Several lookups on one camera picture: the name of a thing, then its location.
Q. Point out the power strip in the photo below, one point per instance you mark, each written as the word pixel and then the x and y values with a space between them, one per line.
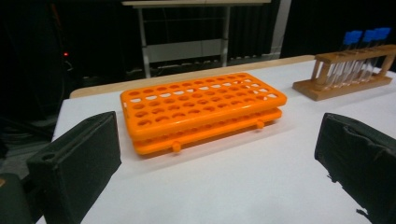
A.
pixel 249 57

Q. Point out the blue capped test tube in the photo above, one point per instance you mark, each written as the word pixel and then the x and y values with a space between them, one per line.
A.
pixel 386 31
pixel 348 38
pixel 369 35
pixel 357 35
pixel 377 33

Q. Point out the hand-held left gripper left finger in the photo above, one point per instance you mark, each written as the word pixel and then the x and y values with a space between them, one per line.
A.
pixel 77 165

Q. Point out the orange test tube rack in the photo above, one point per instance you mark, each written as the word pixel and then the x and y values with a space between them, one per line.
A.
pixel 193 109

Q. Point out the white desk with metal legs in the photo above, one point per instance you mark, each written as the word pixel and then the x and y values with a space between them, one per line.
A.
pixel 183 51

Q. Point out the wooden table board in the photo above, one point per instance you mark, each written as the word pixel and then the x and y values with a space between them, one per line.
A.
pixel 99 89

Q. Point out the wooden test tube rack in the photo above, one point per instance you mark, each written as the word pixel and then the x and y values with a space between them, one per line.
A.
pixel 323 90

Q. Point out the dark stand with red light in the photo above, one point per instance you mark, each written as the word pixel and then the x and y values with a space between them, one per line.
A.
pixel 65 54

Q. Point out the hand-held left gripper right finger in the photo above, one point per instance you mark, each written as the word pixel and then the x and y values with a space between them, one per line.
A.
pixel 364 155

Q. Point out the white table cover sheet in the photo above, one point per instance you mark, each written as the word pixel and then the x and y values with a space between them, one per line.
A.
pixel 218 186

